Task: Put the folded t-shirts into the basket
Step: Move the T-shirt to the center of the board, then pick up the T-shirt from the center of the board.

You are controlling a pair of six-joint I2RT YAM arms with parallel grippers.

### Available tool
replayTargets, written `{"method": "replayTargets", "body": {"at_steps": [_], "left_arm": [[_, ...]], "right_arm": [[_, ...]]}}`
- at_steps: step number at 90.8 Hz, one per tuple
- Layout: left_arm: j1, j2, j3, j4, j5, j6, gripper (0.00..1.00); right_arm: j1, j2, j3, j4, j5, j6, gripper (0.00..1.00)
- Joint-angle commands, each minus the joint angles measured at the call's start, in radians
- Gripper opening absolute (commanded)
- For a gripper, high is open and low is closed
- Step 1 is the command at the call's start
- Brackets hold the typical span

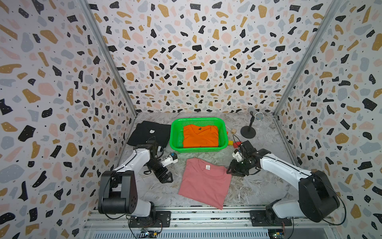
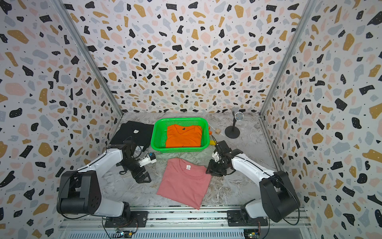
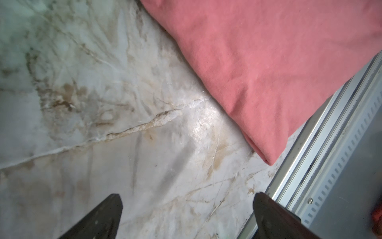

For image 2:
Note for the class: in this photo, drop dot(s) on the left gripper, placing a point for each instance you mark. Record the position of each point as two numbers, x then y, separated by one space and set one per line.
141 179

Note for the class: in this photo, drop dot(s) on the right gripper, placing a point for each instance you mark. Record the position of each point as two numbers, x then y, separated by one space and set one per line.
211 171

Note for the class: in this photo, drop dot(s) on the pink t-shirt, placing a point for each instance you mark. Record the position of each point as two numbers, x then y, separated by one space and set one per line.
184 182

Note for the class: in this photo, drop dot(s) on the orange t-shirt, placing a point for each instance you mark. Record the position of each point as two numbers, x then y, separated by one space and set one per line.
184 136

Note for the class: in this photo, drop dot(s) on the green plastic basket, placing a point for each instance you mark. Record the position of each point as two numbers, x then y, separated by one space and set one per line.
159 136

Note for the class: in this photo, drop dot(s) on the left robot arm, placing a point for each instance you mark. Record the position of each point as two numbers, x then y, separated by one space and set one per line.
79 191

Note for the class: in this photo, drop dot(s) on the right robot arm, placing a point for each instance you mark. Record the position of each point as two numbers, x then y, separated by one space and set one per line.
277 199

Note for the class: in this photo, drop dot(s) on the black folded t-shirt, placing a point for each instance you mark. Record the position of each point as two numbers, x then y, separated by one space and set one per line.
138 132

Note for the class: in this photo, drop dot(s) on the black stand with mirror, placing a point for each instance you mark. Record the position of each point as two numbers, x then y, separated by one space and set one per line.
233 131

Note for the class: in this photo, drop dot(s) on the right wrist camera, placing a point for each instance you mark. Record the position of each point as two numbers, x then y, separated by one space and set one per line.
216 156

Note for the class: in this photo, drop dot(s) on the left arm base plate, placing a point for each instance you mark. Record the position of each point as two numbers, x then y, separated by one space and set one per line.
133 220

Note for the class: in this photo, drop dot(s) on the aluminium rail frame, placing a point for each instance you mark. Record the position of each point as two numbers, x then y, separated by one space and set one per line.
181 222

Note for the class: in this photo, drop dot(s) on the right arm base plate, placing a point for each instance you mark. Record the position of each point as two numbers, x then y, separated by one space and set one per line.
238 218

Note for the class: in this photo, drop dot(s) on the right corner aluminium post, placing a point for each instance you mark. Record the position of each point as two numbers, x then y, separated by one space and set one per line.
288 55

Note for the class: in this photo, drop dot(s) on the corner aluminium post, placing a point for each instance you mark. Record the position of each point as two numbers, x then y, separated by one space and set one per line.
288 55
63 14

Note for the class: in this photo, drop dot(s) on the left corner aluminium post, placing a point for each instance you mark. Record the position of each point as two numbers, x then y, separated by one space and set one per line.
63 14

